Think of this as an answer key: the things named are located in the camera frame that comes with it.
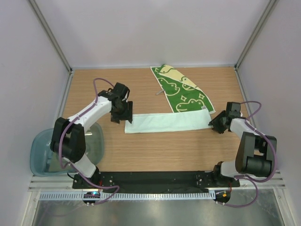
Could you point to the light mint green towel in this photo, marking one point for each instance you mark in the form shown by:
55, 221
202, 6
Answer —
168, 122

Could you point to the white slotted cable duct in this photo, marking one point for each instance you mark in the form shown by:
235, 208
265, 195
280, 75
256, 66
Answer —
95, 196

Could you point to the green frog pattern towel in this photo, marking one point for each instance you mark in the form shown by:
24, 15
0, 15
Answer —
182, 93

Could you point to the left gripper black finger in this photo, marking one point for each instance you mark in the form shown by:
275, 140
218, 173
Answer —
115, 118
129, 111

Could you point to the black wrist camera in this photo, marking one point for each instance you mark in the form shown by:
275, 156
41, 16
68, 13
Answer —
233, 110
121, 90

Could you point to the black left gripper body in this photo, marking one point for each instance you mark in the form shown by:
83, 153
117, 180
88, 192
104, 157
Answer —
122, 109

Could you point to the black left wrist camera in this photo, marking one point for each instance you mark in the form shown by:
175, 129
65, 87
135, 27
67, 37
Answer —
121, 90

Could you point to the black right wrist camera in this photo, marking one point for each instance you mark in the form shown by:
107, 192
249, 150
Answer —
233, 110

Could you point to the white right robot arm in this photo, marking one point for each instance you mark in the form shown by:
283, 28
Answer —
256, 158

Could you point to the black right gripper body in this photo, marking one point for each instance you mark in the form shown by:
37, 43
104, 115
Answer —
222, 123

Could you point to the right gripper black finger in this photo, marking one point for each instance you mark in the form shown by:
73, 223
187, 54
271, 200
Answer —
218, 120
220, 128

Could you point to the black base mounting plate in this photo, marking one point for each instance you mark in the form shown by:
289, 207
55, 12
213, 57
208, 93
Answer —
164, 182

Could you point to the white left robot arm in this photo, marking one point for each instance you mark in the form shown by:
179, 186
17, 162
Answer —
68, 138

